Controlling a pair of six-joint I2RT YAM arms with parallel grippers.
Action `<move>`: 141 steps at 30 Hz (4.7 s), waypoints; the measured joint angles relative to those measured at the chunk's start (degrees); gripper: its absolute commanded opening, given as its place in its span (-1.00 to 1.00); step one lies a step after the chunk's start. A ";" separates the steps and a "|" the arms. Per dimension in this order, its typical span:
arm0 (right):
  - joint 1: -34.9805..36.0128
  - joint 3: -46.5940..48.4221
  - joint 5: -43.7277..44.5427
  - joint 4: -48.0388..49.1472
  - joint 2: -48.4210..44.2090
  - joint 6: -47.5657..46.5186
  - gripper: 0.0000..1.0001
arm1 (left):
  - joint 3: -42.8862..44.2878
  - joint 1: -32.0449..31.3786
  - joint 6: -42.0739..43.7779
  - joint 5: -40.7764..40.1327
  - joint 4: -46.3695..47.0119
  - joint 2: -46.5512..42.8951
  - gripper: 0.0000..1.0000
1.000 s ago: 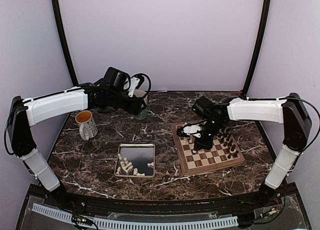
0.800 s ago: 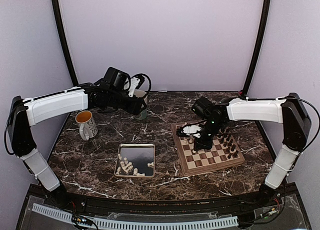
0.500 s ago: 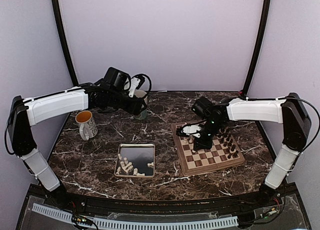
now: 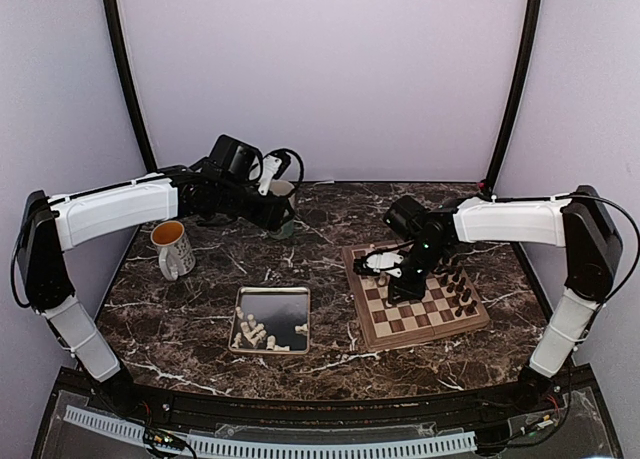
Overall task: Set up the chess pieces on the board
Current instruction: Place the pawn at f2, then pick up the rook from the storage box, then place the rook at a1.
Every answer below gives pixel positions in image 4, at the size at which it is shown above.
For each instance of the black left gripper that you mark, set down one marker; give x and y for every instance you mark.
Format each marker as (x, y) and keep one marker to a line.
(270, 217)

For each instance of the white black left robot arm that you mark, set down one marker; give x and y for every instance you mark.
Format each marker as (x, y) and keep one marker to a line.
(233, 179)

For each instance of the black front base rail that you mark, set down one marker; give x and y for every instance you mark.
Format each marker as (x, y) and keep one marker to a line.
(486, 409)

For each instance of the right black frame post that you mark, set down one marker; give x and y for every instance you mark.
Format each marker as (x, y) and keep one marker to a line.
(516, 90)

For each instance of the white pieces pile in tray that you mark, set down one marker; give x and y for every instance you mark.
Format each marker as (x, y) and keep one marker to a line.
(270, 333)

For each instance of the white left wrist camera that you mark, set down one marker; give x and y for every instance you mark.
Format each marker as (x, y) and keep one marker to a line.
(269, 168)

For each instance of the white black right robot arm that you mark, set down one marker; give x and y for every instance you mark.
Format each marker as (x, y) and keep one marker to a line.
(577, 224)

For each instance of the white floral ceramic mug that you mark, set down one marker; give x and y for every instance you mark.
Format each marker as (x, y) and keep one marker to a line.
(286, 189)

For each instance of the dark chess pieces row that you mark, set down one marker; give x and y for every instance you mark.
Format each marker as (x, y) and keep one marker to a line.
(459, 289)

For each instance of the white mug orange interior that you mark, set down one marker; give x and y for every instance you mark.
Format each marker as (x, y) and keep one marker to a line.
(175, 254)

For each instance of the black frame post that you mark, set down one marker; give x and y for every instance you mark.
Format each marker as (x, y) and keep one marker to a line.
(128, 88)
(516, 90)

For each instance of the silver metal tray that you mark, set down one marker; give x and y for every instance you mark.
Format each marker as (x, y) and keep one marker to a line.
(259, 300)

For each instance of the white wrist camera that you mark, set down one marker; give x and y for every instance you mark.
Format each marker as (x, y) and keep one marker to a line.
(269, 168)
(376, 263)

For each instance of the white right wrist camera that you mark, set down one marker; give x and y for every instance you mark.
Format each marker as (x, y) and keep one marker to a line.
(376, 263)

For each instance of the white slotted cable duct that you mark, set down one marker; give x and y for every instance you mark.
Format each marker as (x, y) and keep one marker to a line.
(265, 443)

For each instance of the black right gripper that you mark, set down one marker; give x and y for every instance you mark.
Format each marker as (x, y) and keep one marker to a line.
(412, 291)

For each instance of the left black frame post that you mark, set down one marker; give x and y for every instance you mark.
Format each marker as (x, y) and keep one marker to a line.
(128, 88)

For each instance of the wooden chessboard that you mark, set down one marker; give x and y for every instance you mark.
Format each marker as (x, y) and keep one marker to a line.
(386, 326)

